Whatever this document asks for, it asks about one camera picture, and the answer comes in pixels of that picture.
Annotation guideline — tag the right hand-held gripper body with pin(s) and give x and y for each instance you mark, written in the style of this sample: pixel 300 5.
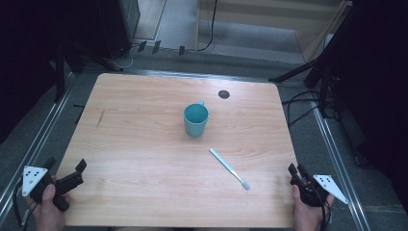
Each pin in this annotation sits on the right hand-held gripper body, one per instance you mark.
pixel 330 186

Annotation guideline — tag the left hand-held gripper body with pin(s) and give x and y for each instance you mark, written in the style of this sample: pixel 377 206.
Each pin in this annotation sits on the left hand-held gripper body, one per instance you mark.
pixel 33 179

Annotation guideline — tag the person's right hand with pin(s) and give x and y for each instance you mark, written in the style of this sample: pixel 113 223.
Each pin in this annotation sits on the person's right hand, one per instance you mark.
pixel 308 218

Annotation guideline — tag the person's left hand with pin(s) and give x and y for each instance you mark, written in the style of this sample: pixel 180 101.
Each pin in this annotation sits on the person's left hand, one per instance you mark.
pixel 48 216

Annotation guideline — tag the light blue toothbrush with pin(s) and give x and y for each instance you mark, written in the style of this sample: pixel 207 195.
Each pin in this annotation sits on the light blue toothbrush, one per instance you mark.
pixel 226 165

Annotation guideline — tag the black tripod stand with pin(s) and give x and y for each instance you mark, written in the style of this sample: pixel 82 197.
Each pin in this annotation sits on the black tripod stand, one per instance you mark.
pixel 324 83

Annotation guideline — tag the dark round table grommet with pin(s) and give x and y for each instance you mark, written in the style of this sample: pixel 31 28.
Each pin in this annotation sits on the dark round table grommet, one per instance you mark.
pixel 224 94

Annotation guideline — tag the teal cup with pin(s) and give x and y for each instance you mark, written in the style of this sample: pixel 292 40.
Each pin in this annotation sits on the teal cup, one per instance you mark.
pixel 195 120

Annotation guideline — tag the black tape strip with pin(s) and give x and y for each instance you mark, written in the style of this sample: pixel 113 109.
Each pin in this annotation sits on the black tape strip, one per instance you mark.
pixel 156 46
pixel 142 46
pixel 181 50

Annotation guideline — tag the dark cabinet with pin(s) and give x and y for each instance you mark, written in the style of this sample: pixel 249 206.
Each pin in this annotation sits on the dark cabinet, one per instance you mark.
pixel 118 25

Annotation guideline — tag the light wooden furniture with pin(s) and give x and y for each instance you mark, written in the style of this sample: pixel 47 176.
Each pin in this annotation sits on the light wooden furniture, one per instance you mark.
pixel 272 19

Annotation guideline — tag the metal floor rail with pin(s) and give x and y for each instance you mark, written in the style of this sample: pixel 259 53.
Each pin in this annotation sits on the metal floor rail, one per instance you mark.
pixel 38 141
pixel 340 163

